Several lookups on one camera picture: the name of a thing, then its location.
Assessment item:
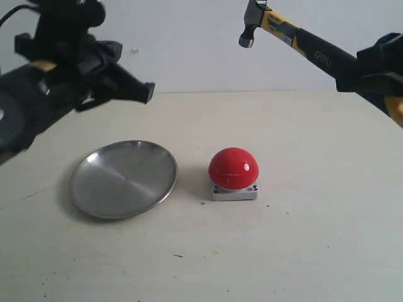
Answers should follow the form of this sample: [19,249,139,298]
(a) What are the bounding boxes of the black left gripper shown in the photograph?
[14,1,155,110]

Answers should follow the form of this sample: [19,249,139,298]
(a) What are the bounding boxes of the yellow black claw hammer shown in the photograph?
[239,0,402,125]

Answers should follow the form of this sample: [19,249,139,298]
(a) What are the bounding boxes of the round steel plate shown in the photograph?
[69,140,178,220]

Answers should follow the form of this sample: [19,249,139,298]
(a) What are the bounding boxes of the red dome push button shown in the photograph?
[208,147,259,201]

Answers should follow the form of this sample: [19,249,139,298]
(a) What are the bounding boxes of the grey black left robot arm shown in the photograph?
[1,1,155,162]

